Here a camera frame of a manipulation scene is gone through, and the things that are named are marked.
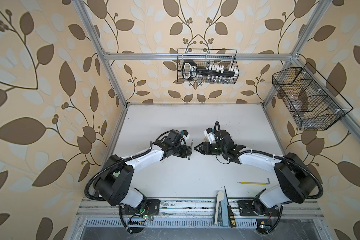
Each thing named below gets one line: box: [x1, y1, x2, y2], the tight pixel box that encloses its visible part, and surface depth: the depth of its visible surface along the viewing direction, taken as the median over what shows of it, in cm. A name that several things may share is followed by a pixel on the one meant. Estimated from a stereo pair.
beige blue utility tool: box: [213, 191, 229, 227], surface depth 74 cm
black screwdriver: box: [223, 186, 237, 229], surface depth 72 cm
